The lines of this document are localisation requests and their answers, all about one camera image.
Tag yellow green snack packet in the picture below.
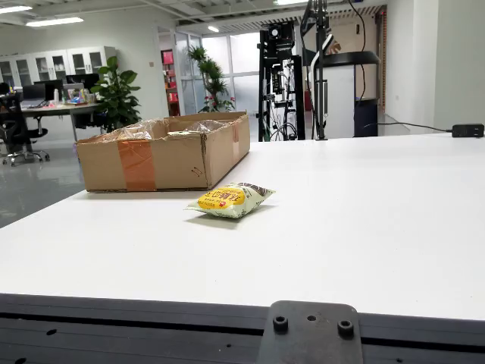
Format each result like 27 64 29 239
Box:
184 182 277 220

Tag black waste bin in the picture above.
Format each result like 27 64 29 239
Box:
354 97 379 138

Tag brown cardboard box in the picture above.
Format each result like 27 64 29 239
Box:
75 110 252 193

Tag clear plastic bag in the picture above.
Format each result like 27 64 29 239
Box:
183 119 232 133
109 118 171 140

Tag black equipment rack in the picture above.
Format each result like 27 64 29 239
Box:
256 20 306 142

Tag tall slim potted plant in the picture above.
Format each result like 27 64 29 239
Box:
187 45 236 114

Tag black stand pole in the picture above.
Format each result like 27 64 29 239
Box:
299 0 334 141

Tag white cabinet with black top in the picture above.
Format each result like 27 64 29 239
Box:
310 51 381 139

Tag red book shelf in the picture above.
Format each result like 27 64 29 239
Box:
161 49 180 117

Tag broad leaf potted plant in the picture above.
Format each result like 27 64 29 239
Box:
89 55 142 133

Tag black mounting plate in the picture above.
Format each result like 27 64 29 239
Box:
254 300 365 364

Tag grey office desk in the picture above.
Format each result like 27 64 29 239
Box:
20 102 103 142

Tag black computer monitor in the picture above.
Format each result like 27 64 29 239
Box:
33 79 64 102

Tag white glass door cabinets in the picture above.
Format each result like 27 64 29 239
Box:
0 45 117 89

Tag small black monitor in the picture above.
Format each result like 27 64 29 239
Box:
21 83 47 102

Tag black power adapter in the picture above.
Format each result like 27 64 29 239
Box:
451 123 485 139

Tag black office chair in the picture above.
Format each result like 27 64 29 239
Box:
0 93 51 167

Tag black hanging cable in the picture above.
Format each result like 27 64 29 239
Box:
348 0 368 102

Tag black adapter cable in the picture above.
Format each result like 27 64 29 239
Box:
362 121 454 133

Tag black aluminium rail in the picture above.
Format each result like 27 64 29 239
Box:
0 293 485 364

